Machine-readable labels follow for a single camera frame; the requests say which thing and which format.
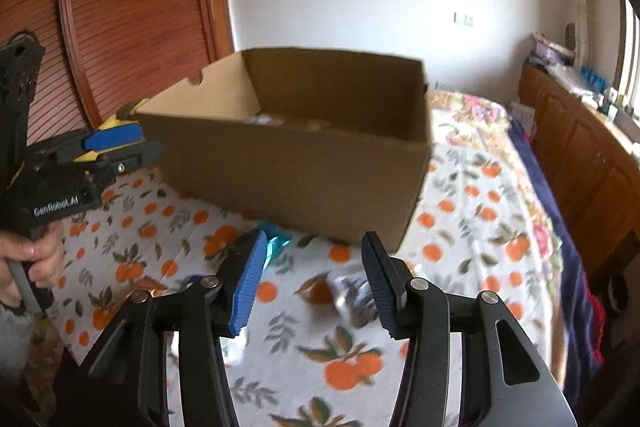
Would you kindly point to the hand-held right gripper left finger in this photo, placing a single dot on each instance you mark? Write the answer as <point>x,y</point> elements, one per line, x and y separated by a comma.
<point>247,287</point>

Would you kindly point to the silver snack packet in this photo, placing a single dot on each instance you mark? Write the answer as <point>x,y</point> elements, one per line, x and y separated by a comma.
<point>350,302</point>

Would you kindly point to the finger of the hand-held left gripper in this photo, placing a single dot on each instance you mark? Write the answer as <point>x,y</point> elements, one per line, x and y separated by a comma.
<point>115,137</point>
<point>132,158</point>

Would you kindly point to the row of blue bottles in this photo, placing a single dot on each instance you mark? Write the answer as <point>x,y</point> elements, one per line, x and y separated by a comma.
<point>594,78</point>

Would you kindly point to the white wall switch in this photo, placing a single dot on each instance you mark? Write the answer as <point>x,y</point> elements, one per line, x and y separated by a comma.
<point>463,19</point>

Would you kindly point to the orange print tablecloth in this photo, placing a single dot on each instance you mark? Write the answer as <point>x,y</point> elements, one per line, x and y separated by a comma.
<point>450,217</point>

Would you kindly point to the pile of pink white boxes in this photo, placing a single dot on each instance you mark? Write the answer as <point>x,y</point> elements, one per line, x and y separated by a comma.
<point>547,52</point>

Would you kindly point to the dark trash bin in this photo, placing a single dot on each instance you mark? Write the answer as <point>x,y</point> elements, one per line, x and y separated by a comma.
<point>617,292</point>

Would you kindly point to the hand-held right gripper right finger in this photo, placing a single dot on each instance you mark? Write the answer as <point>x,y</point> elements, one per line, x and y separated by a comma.
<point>381,292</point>

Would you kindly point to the white paper bag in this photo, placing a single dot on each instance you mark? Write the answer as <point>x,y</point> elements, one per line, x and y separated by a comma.
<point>522,117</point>

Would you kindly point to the silver clear snack packets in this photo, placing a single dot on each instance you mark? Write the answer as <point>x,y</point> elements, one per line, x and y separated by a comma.
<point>234,349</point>

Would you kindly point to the person's left hand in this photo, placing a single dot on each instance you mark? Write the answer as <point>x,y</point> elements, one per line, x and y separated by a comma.
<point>45,257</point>

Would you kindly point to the window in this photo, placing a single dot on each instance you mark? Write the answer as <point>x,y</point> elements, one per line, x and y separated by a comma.
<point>631,57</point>

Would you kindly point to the long wooden cabinet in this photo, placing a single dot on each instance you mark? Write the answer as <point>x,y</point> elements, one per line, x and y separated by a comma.
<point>575,157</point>

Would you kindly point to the wooden slatted wardrobe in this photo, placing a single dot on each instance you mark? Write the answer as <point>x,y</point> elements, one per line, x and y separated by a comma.
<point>140,7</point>

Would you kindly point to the navy blanket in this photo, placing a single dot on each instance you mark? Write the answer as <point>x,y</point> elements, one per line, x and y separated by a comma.
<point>570,247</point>

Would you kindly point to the yellow plush toy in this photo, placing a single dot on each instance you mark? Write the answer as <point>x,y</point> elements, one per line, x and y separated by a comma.
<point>117,119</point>

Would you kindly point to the clear plastic bag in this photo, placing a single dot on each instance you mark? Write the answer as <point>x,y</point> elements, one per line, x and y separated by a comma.
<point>572,76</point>

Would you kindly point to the floral blanket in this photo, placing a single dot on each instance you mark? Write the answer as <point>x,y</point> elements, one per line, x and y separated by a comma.
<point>475,112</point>

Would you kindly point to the teal snack packet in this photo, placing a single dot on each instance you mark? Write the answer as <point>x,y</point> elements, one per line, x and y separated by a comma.
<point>277,247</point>

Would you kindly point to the brown cardboard box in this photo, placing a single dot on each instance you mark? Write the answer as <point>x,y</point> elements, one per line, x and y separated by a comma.
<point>300,177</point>

